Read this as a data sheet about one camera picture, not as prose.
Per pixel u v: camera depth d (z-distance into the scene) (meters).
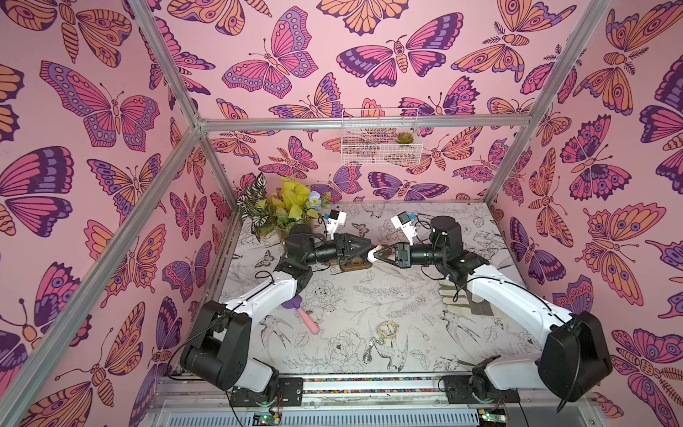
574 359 0.42
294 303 0.88
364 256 0.73
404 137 0.92
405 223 0.69
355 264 0.98
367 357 0.80
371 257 0.72
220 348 0.43
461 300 0.89
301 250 0.64
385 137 0.95
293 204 0.90
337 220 0.73
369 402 0.73
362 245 0.71
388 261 0.71
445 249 0.61
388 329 0.85
